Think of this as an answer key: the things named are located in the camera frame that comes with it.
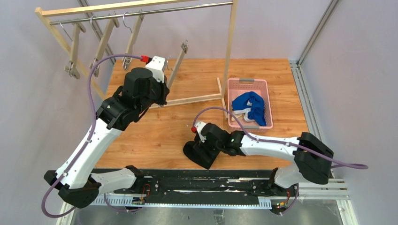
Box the blue underwear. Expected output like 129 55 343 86
231 91 267 127

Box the cream cotton underwear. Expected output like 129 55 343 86
231 112 247 121

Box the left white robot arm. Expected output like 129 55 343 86
44 67 169 209

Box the wooden hanger with black underwear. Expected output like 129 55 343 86
157 40 189 108

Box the wooden clothes rack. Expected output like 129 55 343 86
35 0 237 119

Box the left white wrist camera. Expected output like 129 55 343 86
145 56 167 83

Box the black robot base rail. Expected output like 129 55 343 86
83 168 308 209

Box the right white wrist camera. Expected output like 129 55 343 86
194 121 207 143

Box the wooden clip hanger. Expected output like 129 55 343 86
90 18 120 69
59 22 86 79

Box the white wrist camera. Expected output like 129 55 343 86
145 56 167 83
194 121 207 143

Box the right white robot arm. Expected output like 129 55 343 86
183 121 334 189

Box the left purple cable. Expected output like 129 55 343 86
41 54 150 219

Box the empty wooden clip hanger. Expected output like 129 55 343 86
59 22 86 79

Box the pink plastic basket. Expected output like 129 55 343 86
227 78 273 133

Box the wooden hanger with blue underwear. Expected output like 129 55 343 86
122 12 145 71

